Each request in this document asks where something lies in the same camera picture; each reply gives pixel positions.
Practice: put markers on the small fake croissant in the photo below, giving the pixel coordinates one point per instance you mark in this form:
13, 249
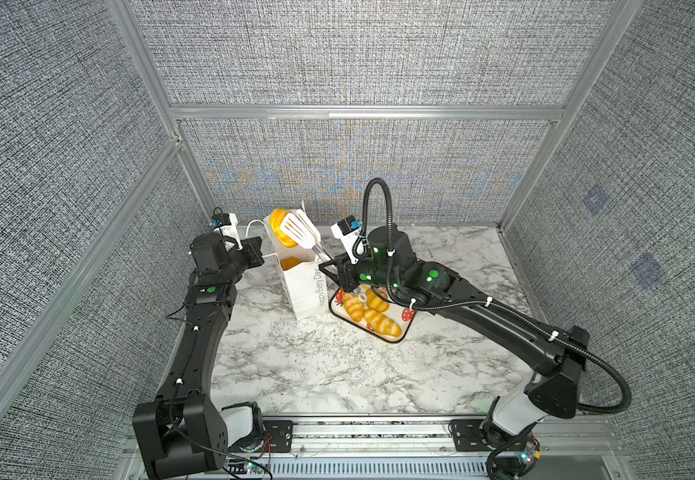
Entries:
276, 221
376, 302

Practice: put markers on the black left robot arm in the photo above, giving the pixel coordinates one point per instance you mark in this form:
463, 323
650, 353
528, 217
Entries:
181, 432

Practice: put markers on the white paper gift bag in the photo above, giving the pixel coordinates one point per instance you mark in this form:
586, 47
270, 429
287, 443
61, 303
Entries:
305, 285

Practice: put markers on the strawberry print rectangular tray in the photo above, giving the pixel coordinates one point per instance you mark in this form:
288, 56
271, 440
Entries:
401, 315

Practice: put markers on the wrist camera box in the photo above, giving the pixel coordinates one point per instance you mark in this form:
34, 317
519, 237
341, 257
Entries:
227, 224
348, 231

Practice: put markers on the fake croissant left of tray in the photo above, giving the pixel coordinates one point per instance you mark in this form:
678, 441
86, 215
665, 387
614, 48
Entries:
353, 306

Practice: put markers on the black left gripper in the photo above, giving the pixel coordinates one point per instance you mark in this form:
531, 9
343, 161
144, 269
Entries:
252, 251

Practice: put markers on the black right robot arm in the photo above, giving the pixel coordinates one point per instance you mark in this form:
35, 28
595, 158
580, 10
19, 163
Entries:
382, 285

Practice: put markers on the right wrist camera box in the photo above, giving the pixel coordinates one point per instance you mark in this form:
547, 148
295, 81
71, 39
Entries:
348, 231

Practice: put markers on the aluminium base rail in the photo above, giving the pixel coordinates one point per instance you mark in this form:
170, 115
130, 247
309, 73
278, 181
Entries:
379, 446

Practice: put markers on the fake croissant of tray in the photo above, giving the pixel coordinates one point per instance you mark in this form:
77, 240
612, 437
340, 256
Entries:
379, 323
353, 306

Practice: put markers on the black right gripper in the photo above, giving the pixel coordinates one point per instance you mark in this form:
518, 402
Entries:
347, 276

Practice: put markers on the fake croissant bottom of tray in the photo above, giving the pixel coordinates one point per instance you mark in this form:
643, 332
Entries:
379, 323

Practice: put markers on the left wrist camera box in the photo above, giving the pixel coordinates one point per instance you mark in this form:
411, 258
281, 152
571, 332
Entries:
227, 224

